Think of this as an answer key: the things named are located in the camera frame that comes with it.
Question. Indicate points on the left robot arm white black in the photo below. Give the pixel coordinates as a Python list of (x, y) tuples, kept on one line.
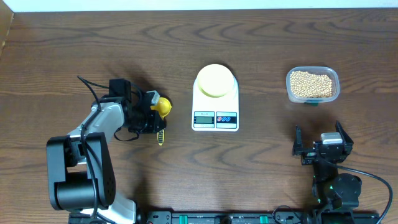
[(80, 172)]

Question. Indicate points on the yellow measuring scoop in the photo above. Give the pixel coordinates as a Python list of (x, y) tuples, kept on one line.
[(163, 107)]

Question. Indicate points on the pale yellow bowl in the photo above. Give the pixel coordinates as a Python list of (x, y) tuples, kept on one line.
[(215, 80)]

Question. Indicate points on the cardboard panel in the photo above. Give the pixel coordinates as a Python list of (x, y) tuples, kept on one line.
[(6, 19)]

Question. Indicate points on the clear plastic container of soybeans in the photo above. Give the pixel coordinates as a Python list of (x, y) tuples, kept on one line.
[(312, 85)]

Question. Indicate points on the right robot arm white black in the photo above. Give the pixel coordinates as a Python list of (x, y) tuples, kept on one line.
[(337, 193)]

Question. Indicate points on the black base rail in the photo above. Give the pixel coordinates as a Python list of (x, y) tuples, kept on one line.
[(164, 217)]

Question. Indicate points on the white digital kitchen scale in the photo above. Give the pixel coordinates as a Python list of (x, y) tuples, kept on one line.
[(215, 113)]

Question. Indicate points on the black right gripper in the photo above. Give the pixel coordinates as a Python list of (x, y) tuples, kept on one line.
[(348, 144)]

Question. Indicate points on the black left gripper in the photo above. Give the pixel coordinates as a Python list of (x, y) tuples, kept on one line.
[(153, 126)]

